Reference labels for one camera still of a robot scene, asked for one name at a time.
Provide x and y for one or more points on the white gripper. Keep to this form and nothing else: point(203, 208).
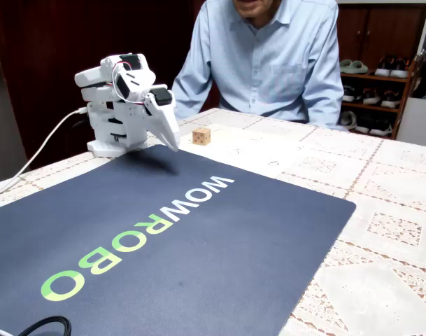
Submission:
point(161, 109)

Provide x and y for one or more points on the small wooden cube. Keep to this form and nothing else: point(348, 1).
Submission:
point(201, 136)

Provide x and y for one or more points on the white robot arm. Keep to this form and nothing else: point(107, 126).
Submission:
point(93, 77)

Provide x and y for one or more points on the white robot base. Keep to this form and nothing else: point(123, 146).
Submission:
point(104, 148)

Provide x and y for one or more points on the numbered paper sheet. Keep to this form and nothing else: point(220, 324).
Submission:
point(261, 147)

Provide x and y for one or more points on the person in light blue shirt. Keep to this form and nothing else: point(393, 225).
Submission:
point(261, 63)

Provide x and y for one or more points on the dark blue WOWROBO mat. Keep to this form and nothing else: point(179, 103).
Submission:
point(198, 262)

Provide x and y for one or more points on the green slipper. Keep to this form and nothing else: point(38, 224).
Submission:
point(360, 67)
point(345, 66)

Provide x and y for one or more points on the wooden shoe rack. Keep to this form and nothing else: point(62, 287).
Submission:
point(371, 77)

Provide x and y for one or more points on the black orange sneaker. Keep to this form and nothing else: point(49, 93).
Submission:
point(399, 69)
point(384, 67)

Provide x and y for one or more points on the white lace tablecloth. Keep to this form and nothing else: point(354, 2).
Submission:
point(391, 210)

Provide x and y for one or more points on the dark brown wooden cabinet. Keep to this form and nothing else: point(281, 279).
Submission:
point(391, 31)

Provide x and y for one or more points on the white box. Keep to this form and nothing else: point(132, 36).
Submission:
point(419, 122)

